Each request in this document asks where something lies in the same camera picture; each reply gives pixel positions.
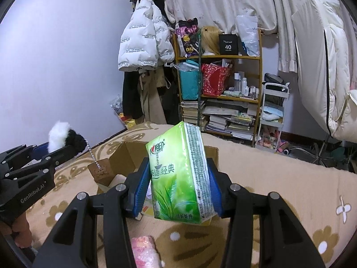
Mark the person's left hand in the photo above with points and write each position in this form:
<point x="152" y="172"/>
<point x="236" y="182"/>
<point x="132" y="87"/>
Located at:
<point x="22" y="231"/>

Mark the red gift bag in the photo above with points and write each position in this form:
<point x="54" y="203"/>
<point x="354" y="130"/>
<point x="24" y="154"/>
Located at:
<point x="213" y="81"/>

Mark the pink slippers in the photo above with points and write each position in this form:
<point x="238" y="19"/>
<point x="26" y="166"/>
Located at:
<point x="283" y="147"/>

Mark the cardboard box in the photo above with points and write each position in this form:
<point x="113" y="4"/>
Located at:
<point x="125" y="159"/>

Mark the teal paper bag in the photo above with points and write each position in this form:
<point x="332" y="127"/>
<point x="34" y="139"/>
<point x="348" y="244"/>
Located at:
<point x="189" y="83"/>

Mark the cream padded chair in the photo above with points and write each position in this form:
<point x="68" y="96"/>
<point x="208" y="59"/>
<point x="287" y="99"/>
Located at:
<point x="315" y="61"/>

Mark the green tissue pack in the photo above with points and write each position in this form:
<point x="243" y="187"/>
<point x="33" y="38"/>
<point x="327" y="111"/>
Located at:
<point x="178" y="178"/>

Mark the light blue cloth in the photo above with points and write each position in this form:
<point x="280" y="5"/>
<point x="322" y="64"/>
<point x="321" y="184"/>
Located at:
<point x="273" y="110"/>

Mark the pile of plastic bags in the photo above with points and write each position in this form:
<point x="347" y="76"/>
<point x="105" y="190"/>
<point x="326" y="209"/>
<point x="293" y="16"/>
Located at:
<point x="121" y="111"/>

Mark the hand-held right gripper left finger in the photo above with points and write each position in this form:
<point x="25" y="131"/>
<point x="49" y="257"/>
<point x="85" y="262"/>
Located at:
<point x="140" y="189"/>

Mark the pink plastic packet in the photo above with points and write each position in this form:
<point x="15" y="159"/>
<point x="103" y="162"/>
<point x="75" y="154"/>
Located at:
<point x="145" y="251"/>

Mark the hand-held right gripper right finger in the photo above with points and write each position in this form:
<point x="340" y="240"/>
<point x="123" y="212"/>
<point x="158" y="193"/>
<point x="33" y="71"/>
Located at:
<point x="215" y="192"/>

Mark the white utility cart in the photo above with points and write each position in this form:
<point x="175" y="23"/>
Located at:
<point x="276" y="88"/>

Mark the black hanging coat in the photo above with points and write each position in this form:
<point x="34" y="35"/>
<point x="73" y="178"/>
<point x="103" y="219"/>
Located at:
<point x="131" y="95"/>

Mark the black hooded garment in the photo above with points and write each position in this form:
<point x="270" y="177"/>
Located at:
<point x="163" y="5"/>

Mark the cream patterned curtain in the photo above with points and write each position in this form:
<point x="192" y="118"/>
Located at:
<point x="223" y="0"/>

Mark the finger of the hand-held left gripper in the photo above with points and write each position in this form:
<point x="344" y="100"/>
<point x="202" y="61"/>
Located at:
<point x="60" y="154"/>
<point x="36" y="149"/>

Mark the white plastic bag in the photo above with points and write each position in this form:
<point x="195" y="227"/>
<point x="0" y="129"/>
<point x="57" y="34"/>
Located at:
<point x="248" y="33"/>

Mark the beige hanging coat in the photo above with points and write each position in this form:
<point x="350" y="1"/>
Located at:
<point x="150" y="97"/>

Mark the beige patterned blanket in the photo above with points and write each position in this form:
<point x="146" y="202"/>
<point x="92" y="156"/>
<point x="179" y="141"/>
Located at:
<point x="279" y="178"/>

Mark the white puffer jacket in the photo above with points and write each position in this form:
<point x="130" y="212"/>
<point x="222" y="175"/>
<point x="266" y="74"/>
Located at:
<point x="139" y="42"/>

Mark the stack of books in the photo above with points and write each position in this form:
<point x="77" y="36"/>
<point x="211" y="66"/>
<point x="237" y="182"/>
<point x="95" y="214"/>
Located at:
<point x="223" y="122"/>

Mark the wooden shelf unit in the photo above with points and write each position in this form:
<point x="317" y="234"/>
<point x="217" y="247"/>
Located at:
<point x="223" y="56"/>

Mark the blond wig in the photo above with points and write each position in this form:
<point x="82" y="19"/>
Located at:
<point x="210" y="40"/>

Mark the group of toiletry bottles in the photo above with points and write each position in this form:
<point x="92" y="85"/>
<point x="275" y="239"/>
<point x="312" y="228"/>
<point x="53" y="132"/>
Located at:
<point x="245" y="85"/>

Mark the black box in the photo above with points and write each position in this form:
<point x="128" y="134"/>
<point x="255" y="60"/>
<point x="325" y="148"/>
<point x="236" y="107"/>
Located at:
<point x="228" y="46"/>

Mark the black pink printed tote bag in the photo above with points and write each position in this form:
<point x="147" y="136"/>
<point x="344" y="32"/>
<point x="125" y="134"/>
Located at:
<point x="187" y="39"/>

